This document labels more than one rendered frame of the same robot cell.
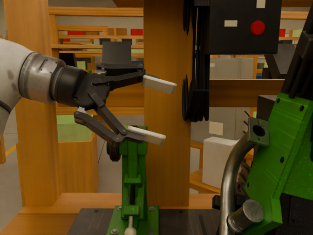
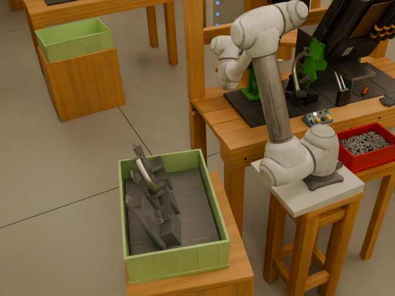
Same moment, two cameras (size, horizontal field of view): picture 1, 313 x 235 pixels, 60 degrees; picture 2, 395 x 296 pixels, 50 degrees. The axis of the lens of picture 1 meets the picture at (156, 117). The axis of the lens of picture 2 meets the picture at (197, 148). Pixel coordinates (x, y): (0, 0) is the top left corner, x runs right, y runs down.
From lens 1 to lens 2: 2.06 m
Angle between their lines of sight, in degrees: 31
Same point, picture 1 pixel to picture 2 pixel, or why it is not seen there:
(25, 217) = (200, 103)
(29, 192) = (194, 91)
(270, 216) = (314, 77)
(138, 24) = not seen: outside the picture
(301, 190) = (320, 68)
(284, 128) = (316, 51)
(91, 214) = (231, 94)
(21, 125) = (193, 60)
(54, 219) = (214, 100)
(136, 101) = not seen: hidden behind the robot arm
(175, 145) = not seen: hidden behind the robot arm
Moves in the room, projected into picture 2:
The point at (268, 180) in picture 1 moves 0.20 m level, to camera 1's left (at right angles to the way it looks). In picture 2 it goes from (311, 67) to (281, 74)
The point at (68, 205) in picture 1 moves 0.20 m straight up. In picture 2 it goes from (211, 94) to (211, 66)
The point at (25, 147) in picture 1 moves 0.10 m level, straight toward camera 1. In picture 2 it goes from (194, 70) to (206, 74)
